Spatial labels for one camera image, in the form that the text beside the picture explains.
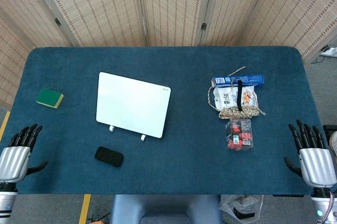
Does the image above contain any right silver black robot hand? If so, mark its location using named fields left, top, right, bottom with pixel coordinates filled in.
left=283, top=119, right=337, bottom=188

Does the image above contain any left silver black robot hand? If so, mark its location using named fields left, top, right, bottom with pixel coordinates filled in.
left=0, top=123, right=49, bottom=184

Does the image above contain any black eraser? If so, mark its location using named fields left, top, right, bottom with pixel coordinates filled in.
left=94, top=146, right=125, bottom=168

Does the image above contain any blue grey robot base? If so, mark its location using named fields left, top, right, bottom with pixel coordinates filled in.
left=110, top=194, right=222, bottom=224

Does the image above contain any white board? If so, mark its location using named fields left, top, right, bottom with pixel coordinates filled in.
left=95, top=72, right=172, bottom=139

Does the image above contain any white shoe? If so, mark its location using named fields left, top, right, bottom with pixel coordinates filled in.
left=329, top=130, right=337, bottom=156

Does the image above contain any green yellow sponge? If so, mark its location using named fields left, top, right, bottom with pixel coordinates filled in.
left=36, top=88, right=65, bottom=110

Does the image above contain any clear box with red items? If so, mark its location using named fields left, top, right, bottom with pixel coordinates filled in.
left=225, top=118, right=255, bottom=151

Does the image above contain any yellow floor tape strip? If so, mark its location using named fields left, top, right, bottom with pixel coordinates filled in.
left=78, top=194, right=92, bottom=224

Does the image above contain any translucent plastic bag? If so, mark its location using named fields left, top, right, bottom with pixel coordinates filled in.
left=218, top=194, right=264, bottom=221

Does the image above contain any woven folding screen panel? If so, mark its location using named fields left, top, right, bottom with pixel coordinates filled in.
left=136, top=0, right=211, bottom=47
left=200, top=0, right=276, bottom=47
left=241, top=0, right=337, bottom=63
left=0, top=9, right=36, bottom=110
left=0, top=0, right=77, bottom=48
left=28, top=0, right=150, bottom=48

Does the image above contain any blue white cardboard box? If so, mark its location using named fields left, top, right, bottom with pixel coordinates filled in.
left=212, top=74, right=265, bottom=88

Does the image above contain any white snack bag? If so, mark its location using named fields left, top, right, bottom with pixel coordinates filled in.
left=212, top=85, right=260, bottom=111

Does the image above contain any white power strip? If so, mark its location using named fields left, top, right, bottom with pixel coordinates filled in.
left=320, top=46, right=337, bottom=57

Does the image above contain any beige braided rope bundle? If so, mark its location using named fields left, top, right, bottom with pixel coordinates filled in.
left=207, top=66, right=266, bottom=120

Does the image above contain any black strap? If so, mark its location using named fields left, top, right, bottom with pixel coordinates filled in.
left=235, top=79, right=244, bottom=112

